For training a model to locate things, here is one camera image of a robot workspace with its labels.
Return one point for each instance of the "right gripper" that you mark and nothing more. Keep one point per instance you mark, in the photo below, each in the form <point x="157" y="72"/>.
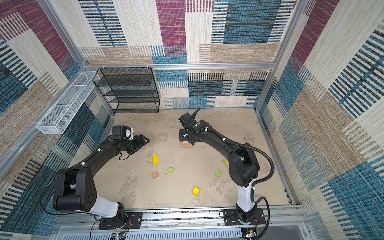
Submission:
<point x="183" y="136"/>

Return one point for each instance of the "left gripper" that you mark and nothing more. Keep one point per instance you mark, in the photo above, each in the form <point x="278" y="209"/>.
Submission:
<point x="138" y="144"/>

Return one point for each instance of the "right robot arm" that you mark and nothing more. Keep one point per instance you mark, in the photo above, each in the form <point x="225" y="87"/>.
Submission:
<point x="243" y="164"/>

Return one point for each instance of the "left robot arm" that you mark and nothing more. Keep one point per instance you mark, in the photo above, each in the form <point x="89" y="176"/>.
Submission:
<point x="75" y="190"/>

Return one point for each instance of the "yellow rectangular block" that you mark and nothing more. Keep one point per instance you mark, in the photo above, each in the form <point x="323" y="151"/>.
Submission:
<point x="155" y="160"/>

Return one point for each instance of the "yellow cube block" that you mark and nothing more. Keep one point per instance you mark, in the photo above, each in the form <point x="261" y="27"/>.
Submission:
<point x="196" y="191"/>

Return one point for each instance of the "small natural wood cube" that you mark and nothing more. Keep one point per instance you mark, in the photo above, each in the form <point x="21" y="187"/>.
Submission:
<point x="155" y="175"/>

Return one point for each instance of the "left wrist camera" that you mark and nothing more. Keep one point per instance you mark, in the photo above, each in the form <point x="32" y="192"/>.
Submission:
<point x="129" y="133"/>

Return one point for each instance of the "black wire shelf rack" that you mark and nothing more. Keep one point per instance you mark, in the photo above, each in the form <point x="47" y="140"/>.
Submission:
<point x="128" y="90"/>

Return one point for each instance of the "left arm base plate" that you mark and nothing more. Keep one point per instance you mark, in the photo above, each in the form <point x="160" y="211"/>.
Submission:
<point x="131" y="220"/>

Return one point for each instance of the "white wire mesh basket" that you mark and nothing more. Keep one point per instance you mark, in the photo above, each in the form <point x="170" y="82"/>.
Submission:
<point x="60" y="115"/>

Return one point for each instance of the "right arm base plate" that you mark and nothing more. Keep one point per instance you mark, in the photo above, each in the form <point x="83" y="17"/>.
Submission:
<point x="234" y="217"/>

